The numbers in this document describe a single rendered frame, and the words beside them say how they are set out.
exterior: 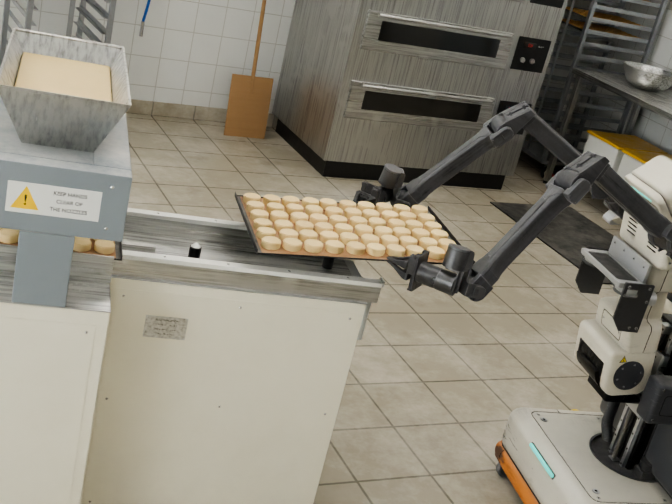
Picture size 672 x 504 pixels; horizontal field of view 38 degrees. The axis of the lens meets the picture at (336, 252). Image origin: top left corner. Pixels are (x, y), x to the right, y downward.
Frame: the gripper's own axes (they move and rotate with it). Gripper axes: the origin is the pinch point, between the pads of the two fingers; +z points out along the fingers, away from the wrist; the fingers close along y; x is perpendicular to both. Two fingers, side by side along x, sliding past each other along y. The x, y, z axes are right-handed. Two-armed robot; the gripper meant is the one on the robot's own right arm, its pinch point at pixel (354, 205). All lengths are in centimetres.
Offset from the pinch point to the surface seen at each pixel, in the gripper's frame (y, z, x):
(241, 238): -11.7, 26.9, -20.0
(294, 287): -12.0, 40.4, 7.8
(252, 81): -62, -298, -242
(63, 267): -2, 97, -21
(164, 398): -48, 62, -13
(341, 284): -10.0, 31.5, 16.8
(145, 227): -11, 46, -40
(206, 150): -99, -244, -233
